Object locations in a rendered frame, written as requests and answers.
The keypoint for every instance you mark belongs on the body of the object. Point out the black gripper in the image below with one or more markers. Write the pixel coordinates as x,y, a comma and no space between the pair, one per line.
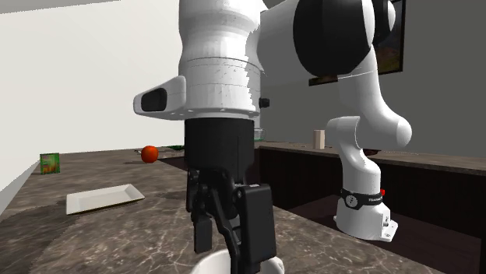
218,146

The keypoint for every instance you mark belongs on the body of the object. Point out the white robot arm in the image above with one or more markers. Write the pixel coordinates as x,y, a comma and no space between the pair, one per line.
220,57

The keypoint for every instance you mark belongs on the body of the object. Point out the white bowl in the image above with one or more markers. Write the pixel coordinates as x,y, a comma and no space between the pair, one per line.
212,265

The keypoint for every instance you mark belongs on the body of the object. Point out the dark brown kitchen counter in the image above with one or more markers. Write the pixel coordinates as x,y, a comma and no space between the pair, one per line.
296,178

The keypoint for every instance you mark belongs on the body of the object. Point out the dark green flat object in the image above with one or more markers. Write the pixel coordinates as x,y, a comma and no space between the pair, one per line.
176,147

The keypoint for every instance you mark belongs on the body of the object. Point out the red tomato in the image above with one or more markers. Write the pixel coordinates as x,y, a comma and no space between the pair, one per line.
149,154

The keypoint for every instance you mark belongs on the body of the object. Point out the beige box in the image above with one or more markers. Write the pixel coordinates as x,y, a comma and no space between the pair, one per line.
319,139

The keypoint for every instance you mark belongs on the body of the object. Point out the white rectangular plate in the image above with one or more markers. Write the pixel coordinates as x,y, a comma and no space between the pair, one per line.
102,197

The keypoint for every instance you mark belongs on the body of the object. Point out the green box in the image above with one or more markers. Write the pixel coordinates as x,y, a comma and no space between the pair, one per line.
49,164

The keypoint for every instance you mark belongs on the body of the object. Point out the dark framed wall picture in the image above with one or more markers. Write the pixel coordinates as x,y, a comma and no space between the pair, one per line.
393,53

